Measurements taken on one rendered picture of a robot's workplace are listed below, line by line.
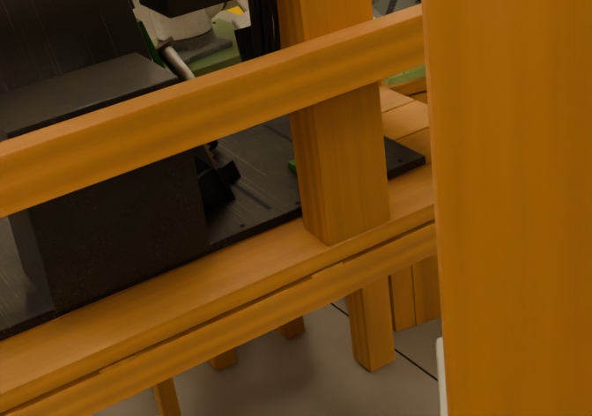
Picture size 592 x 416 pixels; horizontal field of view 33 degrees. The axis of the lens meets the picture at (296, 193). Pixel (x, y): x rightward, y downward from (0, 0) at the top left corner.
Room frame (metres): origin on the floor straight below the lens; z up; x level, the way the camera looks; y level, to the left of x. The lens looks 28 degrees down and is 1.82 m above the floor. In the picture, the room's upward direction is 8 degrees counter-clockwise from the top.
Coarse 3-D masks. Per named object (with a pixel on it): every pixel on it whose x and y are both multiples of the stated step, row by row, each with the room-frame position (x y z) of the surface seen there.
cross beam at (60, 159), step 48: (288, 48) 1.53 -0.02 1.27; (336, 48) 1.52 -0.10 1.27; (384, 48) 1.57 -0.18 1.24; (144, 96) 1.40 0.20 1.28; (192, 96) 1.40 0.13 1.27; (240, 96) 1.43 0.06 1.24; (288, 96) 1.47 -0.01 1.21; (0, 144) 1.30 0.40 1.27; (48, 144) 1.29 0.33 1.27; (96, 144) 1.32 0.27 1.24; (144, 144) 1.35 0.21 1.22; (192, 144) 1.39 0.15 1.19; (0, 192) 1.25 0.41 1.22; (48, 192) 1.28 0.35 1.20
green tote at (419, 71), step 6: (420, 66) 2.52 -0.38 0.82; (402, 72) 2.50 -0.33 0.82; (408, 72) 2.50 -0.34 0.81; (414, 72) 2.51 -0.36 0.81; (420, 72) 2.51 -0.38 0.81; (384, 78) 2.52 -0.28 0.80; (390, 78) 2.49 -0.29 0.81; (396, 78) 2.49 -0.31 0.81; (402, 78) 2.50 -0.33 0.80; (408, 78) 2.51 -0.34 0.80; (414, 78) 2.51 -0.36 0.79; (390, 84) 2.50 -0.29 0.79
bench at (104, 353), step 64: (384, 128) 2.03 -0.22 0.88; (256, 256) 1.55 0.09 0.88; (320, 256) 1.54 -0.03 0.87; (384, 256) 1.61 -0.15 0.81; (64, 320) 1.43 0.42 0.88; (128, 320) 1.41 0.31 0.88; (192, 320) 1.41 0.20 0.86; (256, 320) 1.47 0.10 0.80; (384, 320) 2.32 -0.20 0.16; (0, 384) 1.28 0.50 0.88; (64, 384) 1.31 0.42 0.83; (128, 384) 1.35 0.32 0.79
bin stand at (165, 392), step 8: (160, 384) 2.20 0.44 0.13; (168, 384) 2.21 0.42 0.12; (160, 392) 2.19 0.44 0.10; (168, 392) 2.20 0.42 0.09; (160, 400) 2.19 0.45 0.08; (168, 400) 2.20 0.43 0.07; (176, 400) 2.21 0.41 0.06; (160, 408) 2.21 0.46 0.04; (168, 408) 2.20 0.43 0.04; (176, 408) 2.21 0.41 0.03
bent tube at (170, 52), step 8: (168, 40) 1.82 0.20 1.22; (160, 48) 1.81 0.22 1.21; (168, 48) 1.82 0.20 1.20; (160, 56) 1.82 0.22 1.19; (168, 56) 1.81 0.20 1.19; (176, 56) 1.81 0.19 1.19; (168, 64) 1.80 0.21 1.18; (176, 64) 1.80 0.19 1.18; (184, 64) 1.80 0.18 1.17; (176, 72) 1.79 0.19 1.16; (184, 72) 1.79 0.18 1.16; (184, 80) 1.78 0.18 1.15
